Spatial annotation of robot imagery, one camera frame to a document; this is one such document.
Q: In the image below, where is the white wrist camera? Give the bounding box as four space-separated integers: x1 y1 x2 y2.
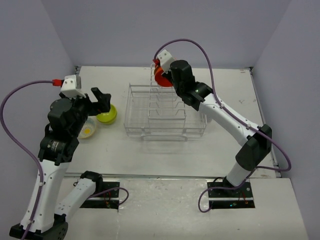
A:
152 49 177 75
52 74 86 98

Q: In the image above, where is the orange bowl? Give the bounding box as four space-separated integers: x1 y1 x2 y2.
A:
153 65 173 88

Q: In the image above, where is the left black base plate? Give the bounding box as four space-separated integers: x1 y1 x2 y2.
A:
80 189 120 210

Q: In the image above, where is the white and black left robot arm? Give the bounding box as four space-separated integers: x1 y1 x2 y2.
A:
9 87 111 240

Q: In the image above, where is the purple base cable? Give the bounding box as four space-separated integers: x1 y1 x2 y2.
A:
87 187 130 208
197 187 247 214

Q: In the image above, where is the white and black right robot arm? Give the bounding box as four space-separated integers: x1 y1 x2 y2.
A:
170 60 272 197

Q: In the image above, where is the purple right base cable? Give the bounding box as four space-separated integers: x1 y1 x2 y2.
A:
197 187 247 214

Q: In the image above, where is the white wire dish rack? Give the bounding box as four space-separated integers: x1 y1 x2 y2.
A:
124 64 207 142

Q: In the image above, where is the white cutlery holder basket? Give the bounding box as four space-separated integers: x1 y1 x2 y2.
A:
205 115 212 123

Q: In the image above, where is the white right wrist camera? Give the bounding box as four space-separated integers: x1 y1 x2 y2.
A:
152 49 177 75

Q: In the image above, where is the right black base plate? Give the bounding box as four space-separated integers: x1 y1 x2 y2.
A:
208 181 255 210

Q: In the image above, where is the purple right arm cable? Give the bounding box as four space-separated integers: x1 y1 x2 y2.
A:
152 38 292 172

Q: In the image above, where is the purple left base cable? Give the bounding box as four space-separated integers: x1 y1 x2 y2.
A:
87 187 130 208

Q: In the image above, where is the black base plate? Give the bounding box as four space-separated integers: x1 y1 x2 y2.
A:
208 181 255 210
80 189 120 210

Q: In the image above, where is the yellow sun patterned bowl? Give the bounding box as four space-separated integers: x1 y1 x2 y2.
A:
78 117 97 139

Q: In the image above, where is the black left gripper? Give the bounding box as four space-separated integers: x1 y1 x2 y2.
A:
60 86 111 136

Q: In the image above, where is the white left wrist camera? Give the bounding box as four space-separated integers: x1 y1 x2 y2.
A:
52 74 86 98

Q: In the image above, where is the lime green bowl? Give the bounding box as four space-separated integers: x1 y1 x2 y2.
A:
96 104 118 125

